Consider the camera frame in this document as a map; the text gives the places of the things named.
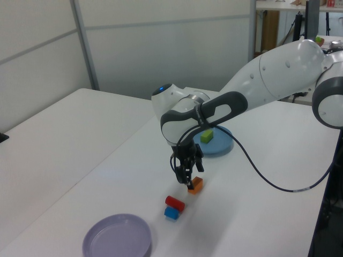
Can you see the red cylinder block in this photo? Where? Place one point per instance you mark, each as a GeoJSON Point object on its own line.
{"type": "Point", "coordinates": [174, 203]}

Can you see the blue plate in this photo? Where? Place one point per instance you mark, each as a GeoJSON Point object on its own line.
{"type": "Point", "coordinates": [217, 148]}

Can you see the black stand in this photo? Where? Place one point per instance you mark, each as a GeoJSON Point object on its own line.
{"type": "Point", "coordinates": [298, 26]}

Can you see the grey partition post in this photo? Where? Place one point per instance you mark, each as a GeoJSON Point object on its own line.
{"type": "Point", "coordinates": [252, 29]}

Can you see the brown wooden panel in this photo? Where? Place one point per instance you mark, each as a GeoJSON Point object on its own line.
{"type": "Point", "coordinates": [270, 29]}

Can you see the small green toy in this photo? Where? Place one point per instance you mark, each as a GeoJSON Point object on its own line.
{"type": "Point", "coordinates": [318, 39]}

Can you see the purple plate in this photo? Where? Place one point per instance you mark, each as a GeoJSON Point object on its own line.
{"type": "Point", "coordinates": [116, 237]}

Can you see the blue block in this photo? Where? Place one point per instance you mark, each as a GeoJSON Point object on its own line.
{"type": "Point", "coordinates": [171, 213]}

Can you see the orange block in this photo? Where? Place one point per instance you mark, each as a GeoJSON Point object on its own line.
{"type": "Point", "coordinates": [197, 185]}

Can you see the white desk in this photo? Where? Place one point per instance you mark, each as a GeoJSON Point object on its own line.
{"type": "Point", "coordinates": [284, 6]}

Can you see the green block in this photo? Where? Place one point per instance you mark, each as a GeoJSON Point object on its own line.
{"type": "Point", "coordinates": [207, 136]}

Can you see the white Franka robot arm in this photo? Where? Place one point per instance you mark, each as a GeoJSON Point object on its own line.
{"type": "Point", "coordinates": [281, 72]}

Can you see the red and white box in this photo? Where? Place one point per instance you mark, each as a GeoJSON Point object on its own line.
{"type": "Point", "coordinates": [331, 3]}

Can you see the black metal frame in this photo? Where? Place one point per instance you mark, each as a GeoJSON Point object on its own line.
{"type": "Point", "coordinates": [321, 227]}

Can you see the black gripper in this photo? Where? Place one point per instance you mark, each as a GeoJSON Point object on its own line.
{"type": "Point", "coordinates": [187, 151]}

